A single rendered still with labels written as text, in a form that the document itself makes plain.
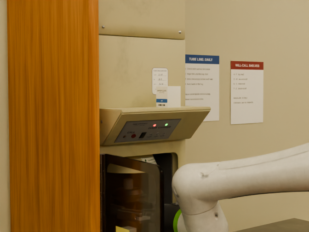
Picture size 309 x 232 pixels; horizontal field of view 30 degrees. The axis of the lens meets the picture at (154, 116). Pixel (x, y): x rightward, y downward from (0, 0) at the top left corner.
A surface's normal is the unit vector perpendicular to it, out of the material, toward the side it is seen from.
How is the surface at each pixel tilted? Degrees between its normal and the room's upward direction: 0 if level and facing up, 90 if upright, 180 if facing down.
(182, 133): 135
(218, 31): 90
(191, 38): 90
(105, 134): 90
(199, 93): 90
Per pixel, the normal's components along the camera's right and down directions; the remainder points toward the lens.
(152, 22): 0.62, 0.04
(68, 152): -0.79, 0.04
